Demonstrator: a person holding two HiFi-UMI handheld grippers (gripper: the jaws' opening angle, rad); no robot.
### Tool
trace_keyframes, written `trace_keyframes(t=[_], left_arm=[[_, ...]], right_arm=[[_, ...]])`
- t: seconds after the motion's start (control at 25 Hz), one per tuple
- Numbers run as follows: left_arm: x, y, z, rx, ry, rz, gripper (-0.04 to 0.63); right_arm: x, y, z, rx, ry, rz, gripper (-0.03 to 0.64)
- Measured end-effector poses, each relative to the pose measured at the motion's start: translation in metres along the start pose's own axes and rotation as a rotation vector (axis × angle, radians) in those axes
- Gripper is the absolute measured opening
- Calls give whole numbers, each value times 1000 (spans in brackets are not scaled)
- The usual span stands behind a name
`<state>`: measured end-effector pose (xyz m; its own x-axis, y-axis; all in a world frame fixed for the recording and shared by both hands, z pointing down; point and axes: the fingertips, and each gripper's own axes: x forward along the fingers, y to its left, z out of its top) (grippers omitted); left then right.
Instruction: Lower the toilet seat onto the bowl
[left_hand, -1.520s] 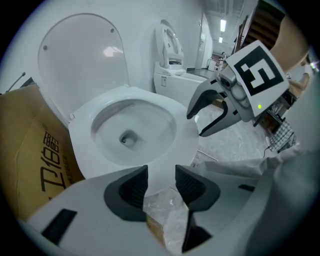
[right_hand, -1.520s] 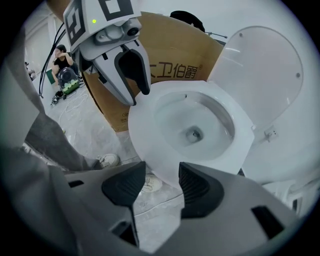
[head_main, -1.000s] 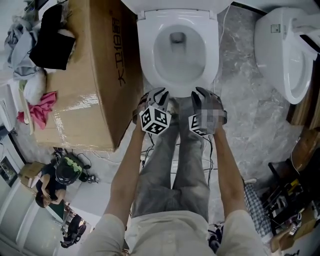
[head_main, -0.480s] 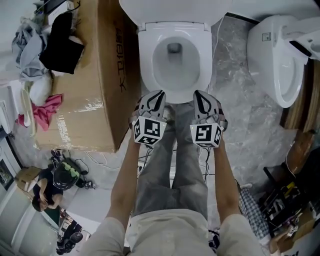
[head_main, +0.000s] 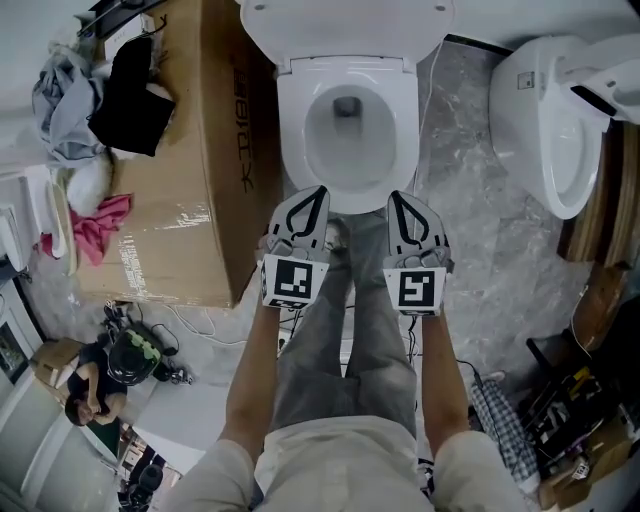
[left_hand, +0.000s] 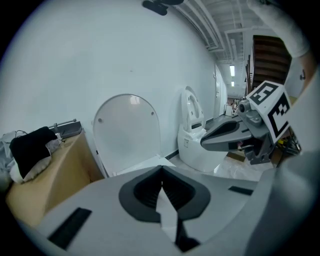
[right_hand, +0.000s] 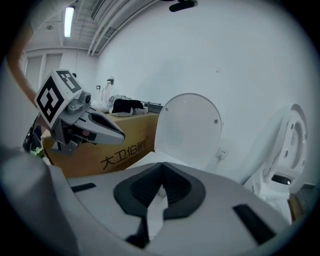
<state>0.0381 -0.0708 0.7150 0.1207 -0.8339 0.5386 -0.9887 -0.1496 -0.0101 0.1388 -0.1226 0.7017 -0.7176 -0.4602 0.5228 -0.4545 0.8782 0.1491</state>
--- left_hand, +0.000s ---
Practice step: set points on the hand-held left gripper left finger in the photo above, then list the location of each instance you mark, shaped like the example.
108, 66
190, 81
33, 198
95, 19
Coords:
107, 225

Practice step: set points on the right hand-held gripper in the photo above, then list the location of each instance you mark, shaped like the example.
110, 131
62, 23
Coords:
262, 110

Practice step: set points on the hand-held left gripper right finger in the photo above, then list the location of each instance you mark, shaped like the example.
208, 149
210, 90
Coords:
220, 200

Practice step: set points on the person's right forearm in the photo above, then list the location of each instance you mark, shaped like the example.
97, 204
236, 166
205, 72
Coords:
308, 72

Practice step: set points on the white egg-shaped smart toilet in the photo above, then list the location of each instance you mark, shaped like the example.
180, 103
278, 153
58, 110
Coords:
192, 152

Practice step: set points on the white door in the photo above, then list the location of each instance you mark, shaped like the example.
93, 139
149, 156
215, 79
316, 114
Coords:
218, 95

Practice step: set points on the long ceiling light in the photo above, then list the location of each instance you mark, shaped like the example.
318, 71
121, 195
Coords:
232, 70

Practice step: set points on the large cardboard box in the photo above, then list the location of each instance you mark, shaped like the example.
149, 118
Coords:
62, 175

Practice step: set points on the dark wooden staircase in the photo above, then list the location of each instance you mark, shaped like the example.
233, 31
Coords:
271, 60

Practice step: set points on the white fluffy bundle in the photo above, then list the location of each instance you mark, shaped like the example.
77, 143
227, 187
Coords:
35, 170

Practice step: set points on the black tray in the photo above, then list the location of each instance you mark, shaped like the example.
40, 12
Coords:
67, 127

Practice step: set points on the black cloth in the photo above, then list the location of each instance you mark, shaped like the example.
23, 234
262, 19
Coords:
30, 150

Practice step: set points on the grey clothes pile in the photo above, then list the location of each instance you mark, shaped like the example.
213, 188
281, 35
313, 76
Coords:
5, 155

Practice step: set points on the person's cream shirt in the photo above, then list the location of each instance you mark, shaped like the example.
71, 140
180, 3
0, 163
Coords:
282, 22

